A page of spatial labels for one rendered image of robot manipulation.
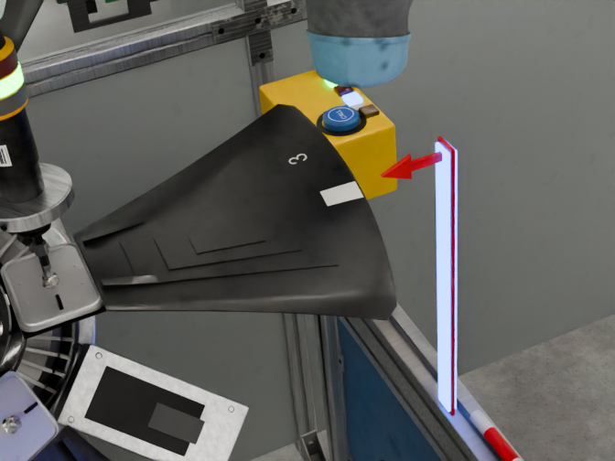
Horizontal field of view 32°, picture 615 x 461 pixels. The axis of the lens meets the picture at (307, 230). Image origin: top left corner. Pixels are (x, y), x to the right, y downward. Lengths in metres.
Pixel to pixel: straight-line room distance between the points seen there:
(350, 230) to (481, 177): 1.15
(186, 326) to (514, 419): 0.76
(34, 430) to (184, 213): 0.21
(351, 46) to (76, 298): 0.28
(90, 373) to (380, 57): 0.37
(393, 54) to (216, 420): 0.36
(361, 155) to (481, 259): 0.97
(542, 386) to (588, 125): 0.60
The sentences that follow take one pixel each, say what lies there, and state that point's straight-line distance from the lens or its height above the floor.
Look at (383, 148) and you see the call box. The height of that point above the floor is 1.05.
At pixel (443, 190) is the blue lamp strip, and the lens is 0.95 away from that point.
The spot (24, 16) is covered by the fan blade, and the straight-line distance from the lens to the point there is 0.84.
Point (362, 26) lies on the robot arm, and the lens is 0.78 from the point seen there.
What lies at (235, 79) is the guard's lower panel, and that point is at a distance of 1.65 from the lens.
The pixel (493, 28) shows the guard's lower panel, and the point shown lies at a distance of 1.85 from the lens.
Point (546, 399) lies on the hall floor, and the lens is 2.34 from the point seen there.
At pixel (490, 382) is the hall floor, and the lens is 2.36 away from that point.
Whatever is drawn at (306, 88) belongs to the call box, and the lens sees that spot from 1.26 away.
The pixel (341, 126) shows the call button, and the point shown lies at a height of 1.08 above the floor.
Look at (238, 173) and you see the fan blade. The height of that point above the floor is 1.20.
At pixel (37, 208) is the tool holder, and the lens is 0.78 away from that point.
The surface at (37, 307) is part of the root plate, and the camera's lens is 0.83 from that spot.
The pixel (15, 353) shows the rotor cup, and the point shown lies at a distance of 0.89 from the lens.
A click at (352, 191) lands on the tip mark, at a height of 1.19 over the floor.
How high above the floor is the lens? 1.71
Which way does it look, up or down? 38 degrees down
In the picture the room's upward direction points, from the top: 6 degrees counter-clockwise
